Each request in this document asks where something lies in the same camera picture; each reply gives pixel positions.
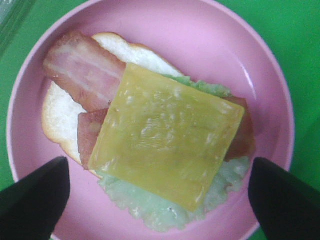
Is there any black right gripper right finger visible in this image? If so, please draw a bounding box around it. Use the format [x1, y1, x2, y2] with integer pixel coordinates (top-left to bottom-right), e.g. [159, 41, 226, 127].
[248, 157, 320, 240]

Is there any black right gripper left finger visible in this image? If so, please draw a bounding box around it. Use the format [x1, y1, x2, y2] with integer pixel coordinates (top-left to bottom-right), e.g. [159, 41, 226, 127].
[0, 156, 71, 240]

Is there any bread slice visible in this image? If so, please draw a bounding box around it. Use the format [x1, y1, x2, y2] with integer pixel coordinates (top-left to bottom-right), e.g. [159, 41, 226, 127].
[41, 32, 183, 166]

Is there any bacon strip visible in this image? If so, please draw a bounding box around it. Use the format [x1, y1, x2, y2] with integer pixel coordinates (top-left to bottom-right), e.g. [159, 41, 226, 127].
[77, 96, 256, 170]
[43, 31, 126, 112]

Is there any yellow cheese slice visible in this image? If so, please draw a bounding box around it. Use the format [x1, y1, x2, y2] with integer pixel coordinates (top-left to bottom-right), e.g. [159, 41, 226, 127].
[87, 63, 245, 212]

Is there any green tablecloth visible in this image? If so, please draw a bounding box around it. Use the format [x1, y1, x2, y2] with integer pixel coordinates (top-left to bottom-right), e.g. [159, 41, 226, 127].
[0, 0, 320, 189]

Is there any pink round plate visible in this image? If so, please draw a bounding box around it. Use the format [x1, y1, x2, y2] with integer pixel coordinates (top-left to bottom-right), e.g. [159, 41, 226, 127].
[0, 0, 295, 240]

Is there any left clear plastic tray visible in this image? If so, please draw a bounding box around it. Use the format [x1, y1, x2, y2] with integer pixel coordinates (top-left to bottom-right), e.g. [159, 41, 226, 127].
[0, 0, 35, 57]

